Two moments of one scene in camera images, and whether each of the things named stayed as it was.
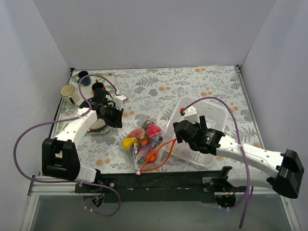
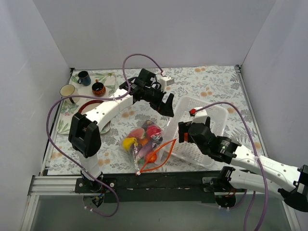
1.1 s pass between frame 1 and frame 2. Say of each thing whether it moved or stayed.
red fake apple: stayed
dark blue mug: stayed
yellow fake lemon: stayed
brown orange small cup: stayed
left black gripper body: moved
